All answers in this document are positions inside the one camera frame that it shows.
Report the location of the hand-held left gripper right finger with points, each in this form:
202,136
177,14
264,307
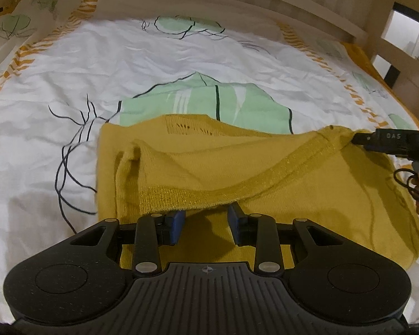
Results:
234,223

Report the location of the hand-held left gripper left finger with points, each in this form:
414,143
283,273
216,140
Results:
176,226

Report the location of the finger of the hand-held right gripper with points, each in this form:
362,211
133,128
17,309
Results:
365,140

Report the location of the yellow knit sweater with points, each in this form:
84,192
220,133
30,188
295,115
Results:
300,188

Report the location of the leaf printed bed sheet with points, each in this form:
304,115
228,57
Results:
125,59

